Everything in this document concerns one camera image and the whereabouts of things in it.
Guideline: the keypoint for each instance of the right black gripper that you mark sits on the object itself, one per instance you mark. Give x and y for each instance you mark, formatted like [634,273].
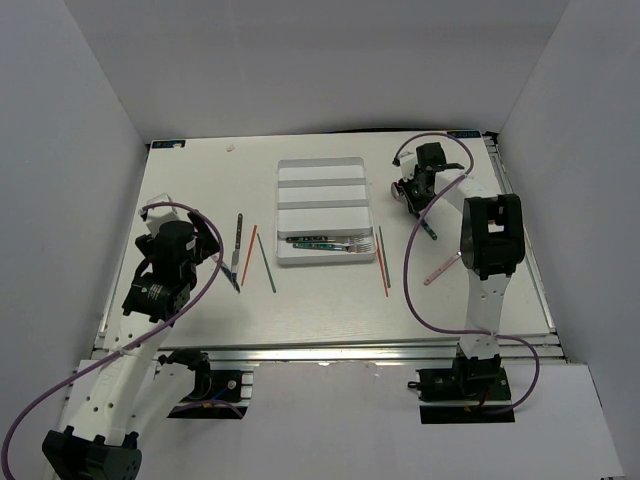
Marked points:
[406,188]

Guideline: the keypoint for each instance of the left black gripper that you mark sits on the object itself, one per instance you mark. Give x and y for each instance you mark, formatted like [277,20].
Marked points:
[206,244]

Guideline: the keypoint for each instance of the dark handled table knife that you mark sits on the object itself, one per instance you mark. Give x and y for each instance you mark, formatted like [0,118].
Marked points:
[236,253]

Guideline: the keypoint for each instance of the orange chopstick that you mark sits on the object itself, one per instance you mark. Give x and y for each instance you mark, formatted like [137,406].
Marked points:
[249,254]
[381,265]

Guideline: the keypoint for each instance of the green chopstick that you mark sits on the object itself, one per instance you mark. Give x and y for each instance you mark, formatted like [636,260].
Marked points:
[266,264]
[381,239]

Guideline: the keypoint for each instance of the teal handled fork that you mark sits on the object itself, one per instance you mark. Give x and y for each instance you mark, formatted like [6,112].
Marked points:
[331,246]
[353,239]

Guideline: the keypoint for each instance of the pink handled spoon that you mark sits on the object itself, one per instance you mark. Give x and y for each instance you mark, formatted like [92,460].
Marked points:
[442,269]

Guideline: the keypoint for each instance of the teal handled spoon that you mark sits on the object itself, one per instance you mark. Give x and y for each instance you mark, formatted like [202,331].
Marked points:
[427,227]

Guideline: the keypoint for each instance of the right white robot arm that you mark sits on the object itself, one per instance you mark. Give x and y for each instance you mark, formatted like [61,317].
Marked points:
[492,245]

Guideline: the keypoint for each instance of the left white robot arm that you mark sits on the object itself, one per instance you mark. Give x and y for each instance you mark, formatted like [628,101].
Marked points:
[103,438]

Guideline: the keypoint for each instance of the right blue corner label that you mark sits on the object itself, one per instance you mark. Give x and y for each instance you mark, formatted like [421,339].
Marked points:
[465,134]

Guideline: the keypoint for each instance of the blue corner label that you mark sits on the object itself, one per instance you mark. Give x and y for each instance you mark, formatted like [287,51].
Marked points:
[465,134]
[168,144]

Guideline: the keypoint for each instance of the white four-compartment cutlery tray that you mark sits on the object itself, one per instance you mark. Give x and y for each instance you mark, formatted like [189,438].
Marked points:
[322,196]

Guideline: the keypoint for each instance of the left blue corner label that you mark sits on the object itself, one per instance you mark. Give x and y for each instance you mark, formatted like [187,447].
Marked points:
[168,144]

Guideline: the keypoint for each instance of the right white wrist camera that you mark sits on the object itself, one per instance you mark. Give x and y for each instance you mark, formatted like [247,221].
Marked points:
[406,162]

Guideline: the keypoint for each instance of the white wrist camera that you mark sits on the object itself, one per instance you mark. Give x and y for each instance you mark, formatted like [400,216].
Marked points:
[406,162]
[155,217]

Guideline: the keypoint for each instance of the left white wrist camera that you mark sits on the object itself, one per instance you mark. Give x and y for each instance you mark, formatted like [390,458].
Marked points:
[155,217]

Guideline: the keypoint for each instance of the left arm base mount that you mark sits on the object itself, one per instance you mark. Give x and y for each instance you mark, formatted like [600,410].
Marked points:
[216,394]

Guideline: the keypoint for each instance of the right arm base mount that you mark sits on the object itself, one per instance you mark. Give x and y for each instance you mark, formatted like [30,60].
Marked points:
[446,398]

